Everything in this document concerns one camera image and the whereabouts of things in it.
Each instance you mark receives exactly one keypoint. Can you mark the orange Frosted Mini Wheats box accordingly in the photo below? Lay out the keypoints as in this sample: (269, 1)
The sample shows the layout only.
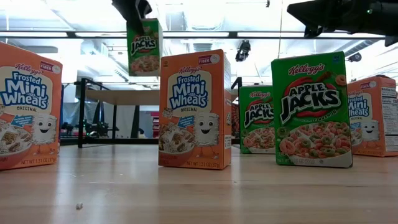
(192, 124)
(28, 124)
(373, 124)

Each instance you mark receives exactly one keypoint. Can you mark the blue grey cloth divider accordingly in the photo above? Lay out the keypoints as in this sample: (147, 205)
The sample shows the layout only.
(71, 115)

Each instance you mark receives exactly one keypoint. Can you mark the large black hanging spotlight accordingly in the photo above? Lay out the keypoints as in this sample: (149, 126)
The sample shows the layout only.
(242, 51)

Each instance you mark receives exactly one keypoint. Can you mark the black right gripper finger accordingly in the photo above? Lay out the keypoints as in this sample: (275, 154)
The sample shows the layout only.
(317, 6)
(317, 20)

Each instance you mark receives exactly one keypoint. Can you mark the green Apple Jacks cereal box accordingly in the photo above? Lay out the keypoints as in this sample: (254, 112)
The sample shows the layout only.
(256, 124)
(311, 124)
(144, 56)

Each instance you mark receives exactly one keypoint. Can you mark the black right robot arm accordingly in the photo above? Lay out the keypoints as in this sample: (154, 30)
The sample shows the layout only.
(382, 18)

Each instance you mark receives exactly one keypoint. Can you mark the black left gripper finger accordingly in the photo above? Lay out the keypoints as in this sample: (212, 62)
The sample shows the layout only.
(145, 6)
(127, 12)

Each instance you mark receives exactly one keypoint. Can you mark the black ceiling spotlight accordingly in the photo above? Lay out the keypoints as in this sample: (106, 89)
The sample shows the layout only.
(355, 57)

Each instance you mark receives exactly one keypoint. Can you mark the red storage rack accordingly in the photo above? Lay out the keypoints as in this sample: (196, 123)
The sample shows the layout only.
(155, 124)

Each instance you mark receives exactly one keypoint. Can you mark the small black ceiling fixture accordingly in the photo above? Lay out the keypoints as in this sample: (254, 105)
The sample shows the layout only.
(267, 3)

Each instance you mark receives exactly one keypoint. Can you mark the black table edge rail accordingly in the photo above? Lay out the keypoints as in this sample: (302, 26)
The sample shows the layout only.
(124, 141)

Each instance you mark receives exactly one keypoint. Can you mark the wooden shelf with black frame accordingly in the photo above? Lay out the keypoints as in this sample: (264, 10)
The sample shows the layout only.
(124, 97)

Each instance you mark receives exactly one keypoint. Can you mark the orange patterned panel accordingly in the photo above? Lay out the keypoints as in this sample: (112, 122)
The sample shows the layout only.
(235, 121)

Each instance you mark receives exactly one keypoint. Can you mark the black background equipment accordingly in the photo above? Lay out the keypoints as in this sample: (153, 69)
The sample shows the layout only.
(96, 129)

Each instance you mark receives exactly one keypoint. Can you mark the black overhead frame beam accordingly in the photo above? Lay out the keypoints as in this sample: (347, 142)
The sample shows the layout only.
(233, 35)

